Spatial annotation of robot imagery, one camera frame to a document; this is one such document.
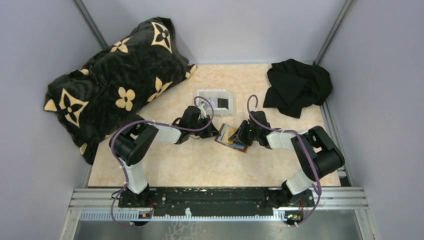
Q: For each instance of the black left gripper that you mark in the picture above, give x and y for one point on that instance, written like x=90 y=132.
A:
x=211 y=132

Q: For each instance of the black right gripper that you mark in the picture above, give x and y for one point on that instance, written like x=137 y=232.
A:
x=239 y=135

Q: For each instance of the gold credit card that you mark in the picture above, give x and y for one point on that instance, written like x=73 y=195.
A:
x=225 y=134

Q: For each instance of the white plastic card box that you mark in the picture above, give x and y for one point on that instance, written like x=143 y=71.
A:
x=221 y=93

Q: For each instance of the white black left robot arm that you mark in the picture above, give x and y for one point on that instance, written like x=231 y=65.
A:
x=131 y=143

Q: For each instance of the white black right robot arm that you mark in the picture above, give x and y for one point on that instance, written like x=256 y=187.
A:
x=316 y=152

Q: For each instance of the black crumpled cloth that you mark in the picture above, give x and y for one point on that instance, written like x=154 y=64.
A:
x=295 y=85

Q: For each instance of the black floral plush blanket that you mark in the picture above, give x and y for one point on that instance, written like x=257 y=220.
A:
x=94 y=101

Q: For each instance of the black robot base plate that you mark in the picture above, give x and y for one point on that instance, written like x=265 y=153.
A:
x=220 y=201

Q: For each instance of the aluminium frame rail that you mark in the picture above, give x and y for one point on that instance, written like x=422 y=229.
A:
x=101 y=204

